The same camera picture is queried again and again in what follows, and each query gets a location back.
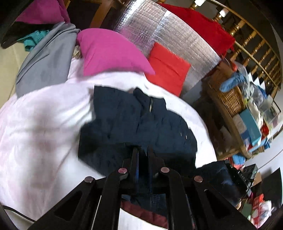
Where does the navy blue puffer jacket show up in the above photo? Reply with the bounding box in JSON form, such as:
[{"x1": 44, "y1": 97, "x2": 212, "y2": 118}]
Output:
[{"x1": 78, "y1": 85, "x2": 240, "y2": 229}]

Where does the dark red cloth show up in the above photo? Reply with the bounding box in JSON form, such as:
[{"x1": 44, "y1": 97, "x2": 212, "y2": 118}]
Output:
[{"x1": 161, "y1": 3, "x2": 235, "y2": 57}]

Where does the teal box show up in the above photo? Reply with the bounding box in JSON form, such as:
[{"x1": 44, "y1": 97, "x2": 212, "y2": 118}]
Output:
[{"x1": 240, "y1": 109, "x2": 261, "y2": 146}]

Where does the teal garment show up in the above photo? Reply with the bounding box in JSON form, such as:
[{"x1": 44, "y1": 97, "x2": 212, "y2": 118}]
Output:
[{"x1": 17, "y1": 30, "x2": 50, "y2": 52}]

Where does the wicker basket shelf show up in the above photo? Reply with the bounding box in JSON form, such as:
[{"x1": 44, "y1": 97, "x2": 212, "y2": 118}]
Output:
[{"x1": 196, "y1": 67, "x2": 259, "y2": 160}]

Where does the black cable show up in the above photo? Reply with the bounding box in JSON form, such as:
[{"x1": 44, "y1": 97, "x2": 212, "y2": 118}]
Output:
[{"x1": 2, "y1": 205, "x2": 36, "y2": 223}]

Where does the silver foil insulation sheet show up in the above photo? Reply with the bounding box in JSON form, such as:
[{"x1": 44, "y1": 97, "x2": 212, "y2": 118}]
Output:
[{"x1": 112, "y1": 1, "x2": 221, "y2": 100}]

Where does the purple garment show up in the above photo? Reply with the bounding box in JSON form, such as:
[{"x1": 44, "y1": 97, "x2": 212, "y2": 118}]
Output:
[{"x1": 16, "y1": 0, "x2": 70, "y2": 24}]

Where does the magenta pillow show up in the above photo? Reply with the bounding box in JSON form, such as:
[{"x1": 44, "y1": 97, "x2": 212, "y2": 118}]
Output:
[{"x1": 77, "y1": 28, "x2": 155, "y2": 76}]

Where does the grey garment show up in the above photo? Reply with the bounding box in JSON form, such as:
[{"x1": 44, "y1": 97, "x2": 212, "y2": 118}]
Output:
[{"x1": 15, "y1": 22, "x2": 80, "y2": 97}]

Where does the red pillow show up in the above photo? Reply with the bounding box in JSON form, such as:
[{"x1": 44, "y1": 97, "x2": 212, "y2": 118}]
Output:
[{"x1": 145, "y1": 42, "x2": 191, "y2": 97}]

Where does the light blue cloth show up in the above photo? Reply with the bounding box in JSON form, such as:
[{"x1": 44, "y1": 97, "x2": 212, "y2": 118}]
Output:
[{"x1": 220, "y1": 72, "x2": 246, "y2": 93}]

